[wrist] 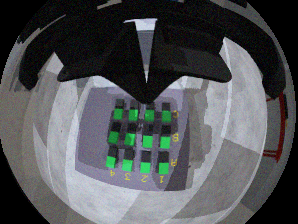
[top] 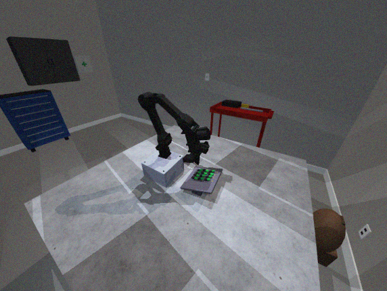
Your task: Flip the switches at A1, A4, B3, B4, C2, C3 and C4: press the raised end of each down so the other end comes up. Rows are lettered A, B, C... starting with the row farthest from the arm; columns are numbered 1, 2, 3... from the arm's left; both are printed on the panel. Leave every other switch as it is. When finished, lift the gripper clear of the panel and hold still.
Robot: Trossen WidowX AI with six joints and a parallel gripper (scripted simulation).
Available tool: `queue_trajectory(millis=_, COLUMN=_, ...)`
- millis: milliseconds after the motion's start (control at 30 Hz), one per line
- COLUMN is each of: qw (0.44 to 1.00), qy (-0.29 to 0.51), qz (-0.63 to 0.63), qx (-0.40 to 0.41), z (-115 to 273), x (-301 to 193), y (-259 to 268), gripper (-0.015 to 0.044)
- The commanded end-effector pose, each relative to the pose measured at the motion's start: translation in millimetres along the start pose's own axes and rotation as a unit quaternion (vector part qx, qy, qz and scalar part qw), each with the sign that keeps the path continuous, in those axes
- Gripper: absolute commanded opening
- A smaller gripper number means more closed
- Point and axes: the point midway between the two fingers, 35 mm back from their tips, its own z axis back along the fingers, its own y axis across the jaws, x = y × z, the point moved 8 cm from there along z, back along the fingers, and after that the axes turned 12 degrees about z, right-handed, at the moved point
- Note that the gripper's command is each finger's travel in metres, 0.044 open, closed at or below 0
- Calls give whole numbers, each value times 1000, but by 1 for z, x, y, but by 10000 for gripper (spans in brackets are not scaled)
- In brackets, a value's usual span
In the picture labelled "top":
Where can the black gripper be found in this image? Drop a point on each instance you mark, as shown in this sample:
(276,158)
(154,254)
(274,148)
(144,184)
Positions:
(193,156)

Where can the grey switch panel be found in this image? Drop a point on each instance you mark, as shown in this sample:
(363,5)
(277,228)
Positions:
(202,180)

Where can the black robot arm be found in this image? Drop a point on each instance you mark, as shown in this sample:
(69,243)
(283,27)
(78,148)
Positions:
(148,101)

